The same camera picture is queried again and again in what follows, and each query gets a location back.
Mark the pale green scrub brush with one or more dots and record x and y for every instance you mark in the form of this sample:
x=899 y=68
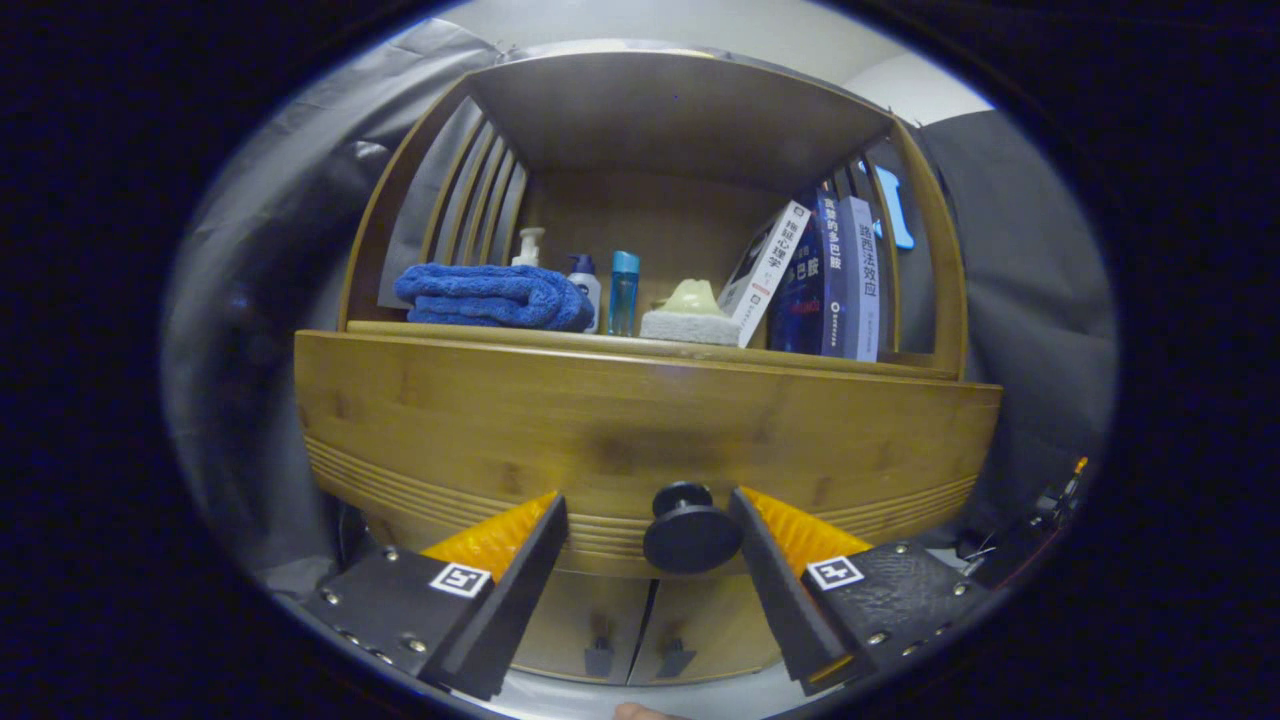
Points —
x=690 y=318

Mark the wooden cabinet door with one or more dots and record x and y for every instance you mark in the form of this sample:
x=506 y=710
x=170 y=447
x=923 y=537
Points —
x=580 y=620
x=715 y=625

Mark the white bottle blue cap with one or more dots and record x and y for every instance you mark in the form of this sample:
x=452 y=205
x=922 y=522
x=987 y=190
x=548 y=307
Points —
x=585 y=288

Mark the clear blue bottle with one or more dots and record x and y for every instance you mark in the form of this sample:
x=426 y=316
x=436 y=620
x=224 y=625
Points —
x=623 y=295

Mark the orange black gadget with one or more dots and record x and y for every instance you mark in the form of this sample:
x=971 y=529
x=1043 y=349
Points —
x=1060 y=495

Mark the dark blue book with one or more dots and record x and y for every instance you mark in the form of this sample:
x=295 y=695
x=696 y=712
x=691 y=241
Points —
x=810 y=290

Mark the wooden cabinet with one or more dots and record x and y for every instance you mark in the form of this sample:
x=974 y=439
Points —
x=680 y=110

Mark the blue folded towel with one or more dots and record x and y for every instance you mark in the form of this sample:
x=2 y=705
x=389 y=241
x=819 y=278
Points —
x=490 y=297

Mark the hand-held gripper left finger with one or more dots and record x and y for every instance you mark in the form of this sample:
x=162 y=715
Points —
x=520 y=585

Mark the white pump bottle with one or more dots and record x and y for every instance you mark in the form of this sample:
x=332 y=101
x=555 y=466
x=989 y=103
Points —
x=528 y=248

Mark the white book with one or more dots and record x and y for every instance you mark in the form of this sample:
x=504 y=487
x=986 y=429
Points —
x=768 y=265

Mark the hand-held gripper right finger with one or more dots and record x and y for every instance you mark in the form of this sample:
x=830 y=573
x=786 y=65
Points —
x=775 y=585

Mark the black backdrop cloth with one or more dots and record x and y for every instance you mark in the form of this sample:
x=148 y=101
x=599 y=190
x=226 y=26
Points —
x=1020 y=300

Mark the grey blue book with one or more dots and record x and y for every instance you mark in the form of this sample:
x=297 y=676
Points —
x=862 y=280

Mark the wooden countertop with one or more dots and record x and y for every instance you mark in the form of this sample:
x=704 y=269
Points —
x=620 y=342

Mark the black drawer knob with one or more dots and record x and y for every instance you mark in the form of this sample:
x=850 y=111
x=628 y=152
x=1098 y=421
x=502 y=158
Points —
x=690 y=530

